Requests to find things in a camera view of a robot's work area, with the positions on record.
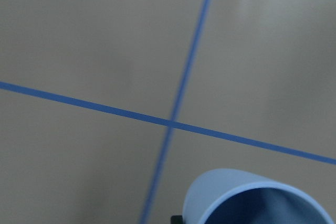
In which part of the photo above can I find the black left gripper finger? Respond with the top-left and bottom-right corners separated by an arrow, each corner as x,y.
171,215 -> 183,224

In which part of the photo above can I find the light blue plastic cup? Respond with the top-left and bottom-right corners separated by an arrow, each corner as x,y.
182,169 -> 333,223

